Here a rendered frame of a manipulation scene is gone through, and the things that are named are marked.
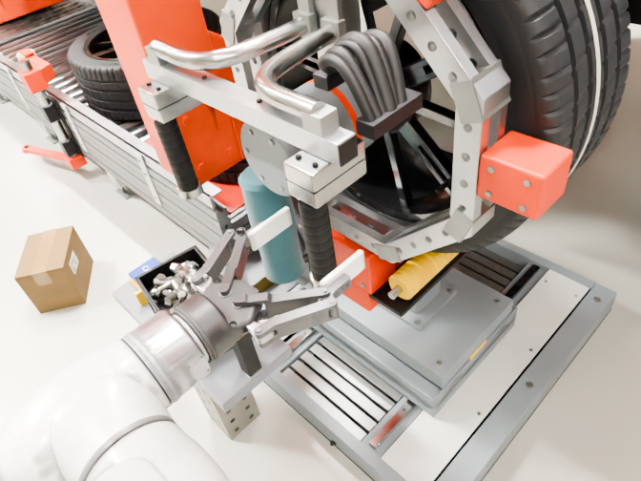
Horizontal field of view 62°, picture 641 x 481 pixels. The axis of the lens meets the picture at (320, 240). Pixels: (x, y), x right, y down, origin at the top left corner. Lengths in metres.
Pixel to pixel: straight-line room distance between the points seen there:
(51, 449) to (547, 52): 0.68
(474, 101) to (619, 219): 1.43
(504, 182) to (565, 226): 1.28
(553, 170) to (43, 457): 0.62
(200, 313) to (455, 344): 0.84
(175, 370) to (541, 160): 0.50
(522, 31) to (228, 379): 0.75
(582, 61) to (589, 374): 1.00
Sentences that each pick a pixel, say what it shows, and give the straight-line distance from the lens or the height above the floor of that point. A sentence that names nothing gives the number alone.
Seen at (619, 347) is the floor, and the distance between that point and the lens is 1.69.
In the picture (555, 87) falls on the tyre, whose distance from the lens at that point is 0.75.
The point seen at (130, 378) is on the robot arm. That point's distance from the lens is 0.56.
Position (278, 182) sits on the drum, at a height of 0.82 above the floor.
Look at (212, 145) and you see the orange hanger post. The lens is 1.36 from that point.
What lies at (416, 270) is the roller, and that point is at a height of 0.54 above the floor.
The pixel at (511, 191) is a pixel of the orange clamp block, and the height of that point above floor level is 0.85.
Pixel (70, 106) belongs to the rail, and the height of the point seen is 0.39.
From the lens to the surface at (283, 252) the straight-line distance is 1.06.
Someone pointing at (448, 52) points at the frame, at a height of 1.01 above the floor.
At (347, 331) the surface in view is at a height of 0.15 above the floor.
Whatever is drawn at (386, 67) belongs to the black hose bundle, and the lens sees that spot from 0.65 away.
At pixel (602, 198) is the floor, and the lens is 2.14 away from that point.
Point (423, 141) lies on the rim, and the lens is 0.93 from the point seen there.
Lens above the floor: 1.29
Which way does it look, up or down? 42 degrees down
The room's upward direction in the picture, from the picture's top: 10 degrees counter-clockwise
